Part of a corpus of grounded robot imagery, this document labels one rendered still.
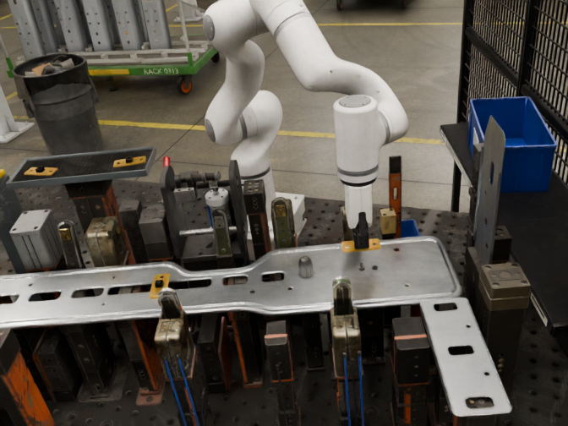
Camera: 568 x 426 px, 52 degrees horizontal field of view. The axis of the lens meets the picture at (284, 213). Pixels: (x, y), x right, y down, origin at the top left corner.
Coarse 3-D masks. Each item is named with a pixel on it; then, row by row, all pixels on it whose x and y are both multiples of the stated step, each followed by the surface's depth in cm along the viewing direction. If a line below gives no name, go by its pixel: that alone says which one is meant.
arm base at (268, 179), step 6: (270, 168) 181; (270, 174) 181; (264, 180) 179; (270, 180) 181; (270, 186) 182; (270, 192) 183; (270, 198) 184; (270, 204) 185; (270, 210) 186; (270, 216) 187; (270, 222) 187; (270, 228) 185
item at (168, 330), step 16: (160, 320) 118; (176, 320) 117; (160, 336) 114; (176, 336) 113; (160, 352) 115; (176, 352) 115; (192, 352) 123; (176, 368) 117; (192, 368) 121; (176, 384) 121; (192, 384) 122; (176, 400) 124; (192, 400) 124; (208, 400) 134; (192, 416) 126; (208, 416) 133
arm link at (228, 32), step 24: (240, 0) 132; (216, 24) 131; (240, 24) 131; (264, 24) 134; (216, 48) 136; (240, 48) 138; (240, 72) 147; (216, 96) 162; (240, 96) 154; (216, 120) 162; (240, 120) 164; (216, 144) 169
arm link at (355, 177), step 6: (378, 168) 116; (342, 174) 115; (348, 174) 114; (354, 174) 114; (360, 174) 113; (366, 174) 114; (372, 174) 114; (378, 174) 116; (348, 180) 115; (354, 180) 114; (360, 180) 114; (366, 180) 114
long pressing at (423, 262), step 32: (288, 256) 138; (320, 256) 137; (352, 256) 136; (384, 256) 135; (416, 256) 133; (448, 256) 133; (0, 288) 140; (32, 288) 138; (64, 288) 137; (96, 288) 136; (192, 288) 132; (224, 288) 131; (256, 288) 130; (320, 288) 128; (352, 288) 126; (384, 288) 125; (416, 288) 124; (448, 288) 123; (0, 320) 130; (32, 320) 129; (64, 320) 128; (96, 320) 127
